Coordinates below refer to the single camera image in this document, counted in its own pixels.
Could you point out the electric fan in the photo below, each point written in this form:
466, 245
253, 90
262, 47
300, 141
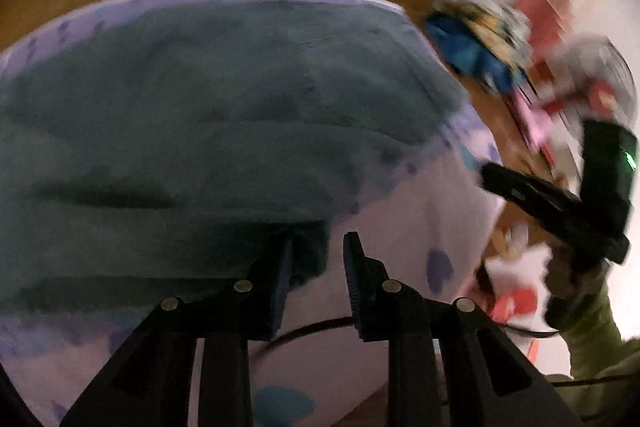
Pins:
600, 82

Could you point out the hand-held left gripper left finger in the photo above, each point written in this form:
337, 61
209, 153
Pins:
280, 292

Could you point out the purple dotted heart bed sheet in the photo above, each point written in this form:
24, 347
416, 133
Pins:
410, 227

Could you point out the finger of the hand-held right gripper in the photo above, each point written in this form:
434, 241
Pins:
525, 197

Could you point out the person's right forearm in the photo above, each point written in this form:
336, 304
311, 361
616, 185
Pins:
600, 332

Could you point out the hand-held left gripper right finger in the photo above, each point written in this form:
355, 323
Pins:
357, 302

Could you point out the colourful patterned cloth pile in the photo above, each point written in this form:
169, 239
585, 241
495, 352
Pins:
475, 47

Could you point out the pink cloth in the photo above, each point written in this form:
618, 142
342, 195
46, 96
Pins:
532, 124

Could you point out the grey-blue shirt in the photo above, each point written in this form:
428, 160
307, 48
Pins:
200, 132

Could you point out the red paper bag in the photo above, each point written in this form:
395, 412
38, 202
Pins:
547, 17

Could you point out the person's right hand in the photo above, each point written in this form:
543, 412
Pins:
570, 277

